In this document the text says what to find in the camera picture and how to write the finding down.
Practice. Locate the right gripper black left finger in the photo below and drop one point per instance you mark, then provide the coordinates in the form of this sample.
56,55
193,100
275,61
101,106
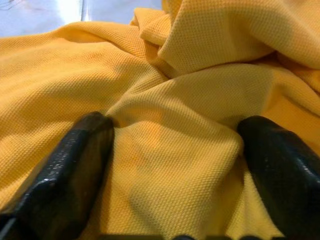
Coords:
62,180

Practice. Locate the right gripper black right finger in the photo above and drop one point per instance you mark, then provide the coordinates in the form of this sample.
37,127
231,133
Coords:
282,175

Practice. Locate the yellow shirt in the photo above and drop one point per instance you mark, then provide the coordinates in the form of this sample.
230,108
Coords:
175,100

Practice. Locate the white folding table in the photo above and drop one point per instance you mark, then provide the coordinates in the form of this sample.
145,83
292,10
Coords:
37,15

